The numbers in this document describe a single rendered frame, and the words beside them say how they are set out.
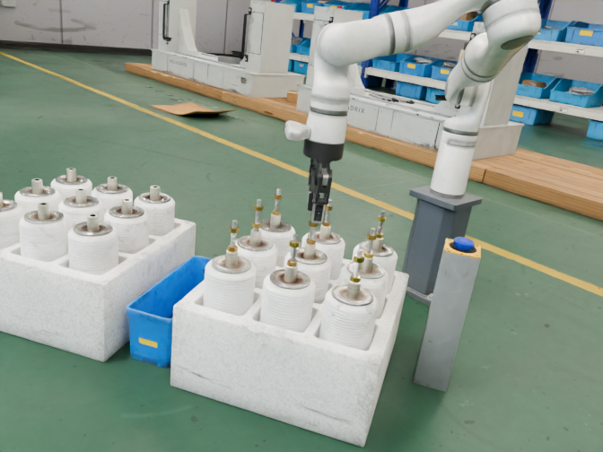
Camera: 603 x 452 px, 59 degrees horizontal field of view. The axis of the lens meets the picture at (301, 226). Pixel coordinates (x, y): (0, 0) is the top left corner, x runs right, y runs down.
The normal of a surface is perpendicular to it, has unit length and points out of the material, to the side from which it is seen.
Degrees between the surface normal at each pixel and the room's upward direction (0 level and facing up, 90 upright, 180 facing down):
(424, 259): 90
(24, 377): 0
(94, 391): 0
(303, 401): 90
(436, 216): 90
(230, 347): 90
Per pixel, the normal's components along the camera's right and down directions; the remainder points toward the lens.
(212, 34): 0.68, 0.33
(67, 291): -0.28, 0.31
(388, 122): -0.72, 0.16
